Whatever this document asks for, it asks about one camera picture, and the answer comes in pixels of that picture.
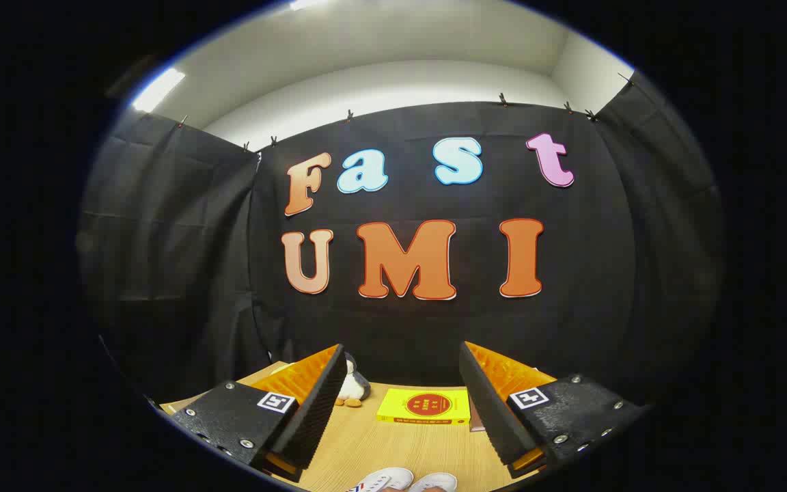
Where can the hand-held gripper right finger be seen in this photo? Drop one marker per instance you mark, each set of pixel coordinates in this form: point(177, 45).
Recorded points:
point(492, 417)

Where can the penguin plush toy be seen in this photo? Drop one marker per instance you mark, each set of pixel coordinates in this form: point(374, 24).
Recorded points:
point(351, 388)

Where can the yellow book with red circle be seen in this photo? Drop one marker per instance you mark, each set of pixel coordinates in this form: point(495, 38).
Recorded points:
point(427, 406)

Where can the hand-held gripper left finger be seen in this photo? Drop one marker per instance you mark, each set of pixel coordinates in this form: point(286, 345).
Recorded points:
point(311, 424)

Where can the ceiling light panel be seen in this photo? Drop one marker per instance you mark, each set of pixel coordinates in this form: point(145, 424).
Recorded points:
point(158, 89)

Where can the white striped canvas shoe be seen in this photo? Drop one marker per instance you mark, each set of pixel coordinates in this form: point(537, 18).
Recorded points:
point(387, 478)
point(434, 482)

